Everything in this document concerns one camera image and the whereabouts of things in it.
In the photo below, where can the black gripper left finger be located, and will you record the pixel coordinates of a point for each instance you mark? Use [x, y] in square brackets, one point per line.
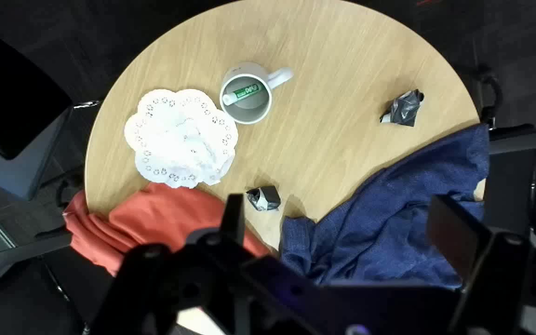
[233, 219]

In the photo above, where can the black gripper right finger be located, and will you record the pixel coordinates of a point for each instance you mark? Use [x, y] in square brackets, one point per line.
[459, 236]

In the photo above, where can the white ceramic mug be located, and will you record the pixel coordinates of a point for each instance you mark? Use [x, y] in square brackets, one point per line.
[258, 106]

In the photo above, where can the green Expo marker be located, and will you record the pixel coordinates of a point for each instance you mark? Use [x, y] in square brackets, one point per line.
[241, 93]

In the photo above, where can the small black crumpled wrapper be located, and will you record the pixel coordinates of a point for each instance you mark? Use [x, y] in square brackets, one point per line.
[265, 197]

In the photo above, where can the orange cloth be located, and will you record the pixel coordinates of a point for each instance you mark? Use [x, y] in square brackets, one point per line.
[155, 214]

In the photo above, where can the blue cloth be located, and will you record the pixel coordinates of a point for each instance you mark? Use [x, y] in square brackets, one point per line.
[379, 234]

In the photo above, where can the white paper doily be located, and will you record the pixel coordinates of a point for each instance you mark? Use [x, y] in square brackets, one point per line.
[181, 137]

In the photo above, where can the round wooden table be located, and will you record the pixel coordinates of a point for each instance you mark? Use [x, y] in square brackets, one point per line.
[323, 135]

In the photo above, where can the large black crumpled wrapper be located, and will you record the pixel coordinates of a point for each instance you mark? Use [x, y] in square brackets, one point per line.
[405, 107]

